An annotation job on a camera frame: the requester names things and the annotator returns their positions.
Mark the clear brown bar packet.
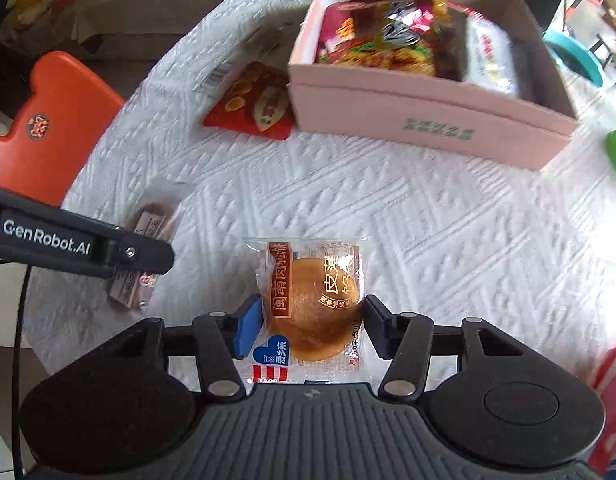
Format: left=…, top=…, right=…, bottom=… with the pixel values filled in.
left=108, top=200, right=182, bottom=311

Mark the beige cloth cover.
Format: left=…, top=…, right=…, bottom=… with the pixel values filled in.
left=0, top=0, right=289, bottom=61

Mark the red clear plastic bag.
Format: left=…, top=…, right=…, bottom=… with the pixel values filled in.
left=590, top=335, right=616, bottom=480

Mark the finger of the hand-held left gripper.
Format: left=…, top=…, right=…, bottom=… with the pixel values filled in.
left=105, top=231, right=175, bottom=279

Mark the red noodle packet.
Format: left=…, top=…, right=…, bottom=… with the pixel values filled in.
left=315, top=0, right=469, bottom=81

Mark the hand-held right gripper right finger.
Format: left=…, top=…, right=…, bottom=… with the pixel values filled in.
left=364, top=294, right=524, bottom=401

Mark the pink cardboard box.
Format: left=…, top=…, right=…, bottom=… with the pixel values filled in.
left=287, top=0, right=580, bottom=173

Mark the white snack packet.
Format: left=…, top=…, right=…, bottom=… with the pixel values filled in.
left=460, top=15, right=522, bottom=99

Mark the red pastry packet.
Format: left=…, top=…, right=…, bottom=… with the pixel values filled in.
left=199, top=60, right=295, bottom=140

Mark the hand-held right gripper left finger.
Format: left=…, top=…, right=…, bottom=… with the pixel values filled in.
left=119, top=294, right=263, bottom=401

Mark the round cake packet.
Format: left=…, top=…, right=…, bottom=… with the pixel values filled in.
left=242, top=237, right=371, bottom=386

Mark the blue plastic basin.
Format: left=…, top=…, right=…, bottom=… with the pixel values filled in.
left=542, top=27, right=604, bottom=88

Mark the orange plastic chair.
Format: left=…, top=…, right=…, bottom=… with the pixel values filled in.
left=0, top=51, right=126, bottom=208

